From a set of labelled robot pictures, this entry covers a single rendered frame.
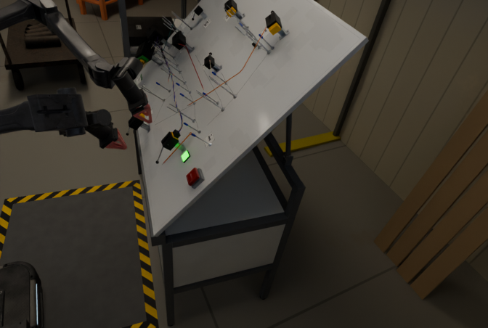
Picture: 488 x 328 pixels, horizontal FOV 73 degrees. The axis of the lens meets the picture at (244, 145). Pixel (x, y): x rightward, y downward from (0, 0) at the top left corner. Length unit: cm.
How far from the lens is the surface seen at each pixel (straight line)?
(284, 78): 118
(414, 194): 241
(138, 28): 236
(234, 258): 168
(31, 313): 205
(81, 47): 131
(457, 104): 269
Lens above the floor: 198
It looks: 39 degrees down
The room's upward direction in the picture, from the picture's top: 9 degrees clockwise
